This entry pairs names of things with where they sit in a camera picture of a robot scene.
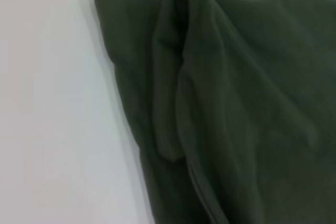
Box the dark green FREE t-shirt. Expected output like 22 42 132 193
92 0 336 224

